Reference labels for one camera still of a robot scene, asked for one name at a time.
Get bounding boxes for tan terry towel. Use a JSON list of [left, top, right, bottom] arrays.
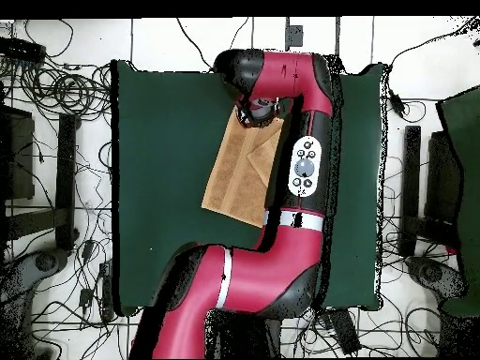
[[201, 105, 285, 229]]

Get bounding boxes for dark green table cloth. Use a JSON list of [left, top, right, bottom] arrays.
[[111, 59, 387, 317]]

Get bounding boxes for black power adapter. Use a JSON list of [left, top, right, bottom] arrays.
[[80, 239, 96, 261], [387, 87, 407, 118], [78, 287, 94, 309]]

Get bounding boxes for black power strip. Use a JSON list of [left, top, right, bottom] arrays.
[[323, 307, 363, 355], [0, 36, 47, 64]]

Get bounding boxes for small grey box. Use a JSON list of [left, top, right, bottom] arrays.
[[287, 24, 304, 48]]

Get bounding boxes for black equipment case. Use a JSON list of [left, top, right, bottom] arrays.
[[0, 106, 36, 201], [425, 130, 462, 226]]

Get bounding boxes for grey wheeled stand base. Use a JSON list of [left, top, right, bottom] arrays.
[[0, 247, 72, 312], [406, 255, 468, 303]]

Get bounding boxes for green covered side table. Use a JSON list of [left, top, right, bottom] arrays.
[[434, 84, 480, 320]]

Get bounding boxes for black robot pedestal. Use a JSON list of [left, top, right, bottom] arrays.
[[203, 308, 285, 359]]

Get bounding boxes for grey square floor frame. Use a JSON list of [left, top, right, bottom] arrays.
[[284, 16, 341, 57]]

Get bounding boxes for coiled black cables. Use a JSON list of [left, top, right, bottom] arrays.
[[20, 61, 113, 123]]

